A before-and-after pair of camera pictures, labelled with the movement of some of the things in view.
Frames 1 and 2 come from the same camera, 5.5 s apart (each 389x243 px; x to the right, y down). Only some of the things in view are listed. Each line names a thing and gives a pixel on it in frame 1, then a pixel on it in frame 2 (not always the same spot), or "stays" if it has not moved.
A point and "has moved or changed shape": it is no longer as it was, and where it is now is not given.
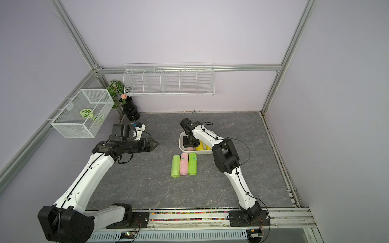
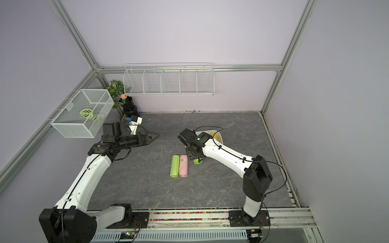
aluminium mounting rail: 294,217 stays
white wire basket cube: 82,117 stays
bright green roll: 192,164 has moved or changed shape
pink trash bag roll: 184,164 stays
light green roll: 175,168 stays
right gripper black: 185,143 to 190,156
